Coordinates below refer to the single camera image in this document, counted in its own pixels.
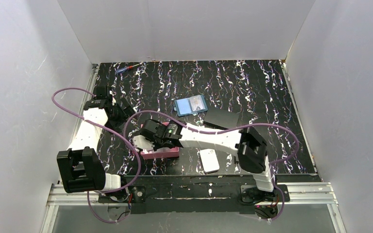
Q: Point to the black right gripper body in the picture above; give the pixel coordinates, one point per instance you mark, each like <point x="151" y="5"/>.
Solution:
<point x="146" y="132"/>

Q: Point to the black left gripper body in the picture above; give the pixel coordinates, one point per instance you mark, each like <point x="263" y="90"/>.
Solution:
<point x="121" y="111"/>

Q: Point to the pink plastic tray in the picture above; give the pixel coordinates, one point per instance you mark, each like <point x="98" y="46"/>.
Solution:
<point x="161" y="153"/>

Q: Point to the blue leather card holder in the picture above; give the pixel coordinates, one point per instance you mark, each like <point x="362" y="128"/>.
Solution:
<point x="183" y="107"/>

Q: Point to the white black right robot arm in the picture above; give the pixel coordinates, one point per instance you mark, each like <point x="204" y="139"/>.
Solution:
<point x="245" y="143"/>

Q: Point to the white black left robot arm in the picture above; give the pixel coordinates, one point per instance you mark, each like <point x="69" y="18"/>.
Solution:
<point x="79" y="166"/>

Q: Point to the white small box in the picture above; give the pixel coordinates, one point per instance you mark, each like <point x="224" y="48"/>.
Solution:
<point x="209" y="161"/>

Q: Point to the dark grey perforated box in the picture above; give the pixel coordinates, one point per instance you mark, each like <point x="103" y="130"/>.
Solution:
<point x="220" y="119"/>

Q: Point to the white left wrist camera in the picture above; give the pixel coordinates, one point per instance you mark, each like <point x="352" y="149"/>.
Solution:
<point x="111" y="97"/>

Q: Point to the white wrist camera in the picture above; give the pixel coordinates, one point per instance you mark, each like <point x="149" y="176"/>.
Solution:
<point x="142" y="143"/>
<point x="111" y="97"/>

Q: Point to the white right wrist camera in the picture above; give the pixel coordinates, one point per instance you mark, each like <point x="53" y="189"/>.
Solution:
<point x="142" y="143"/>

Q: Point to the blue red handled screwdriver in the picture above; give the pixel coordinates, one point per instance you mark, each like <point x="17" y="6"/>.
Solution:
<point x="126" y="68"/>

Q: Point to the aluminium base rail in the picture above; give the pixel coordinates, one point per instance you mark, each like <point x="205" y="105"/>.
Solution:
<point x="196" y="208"/>

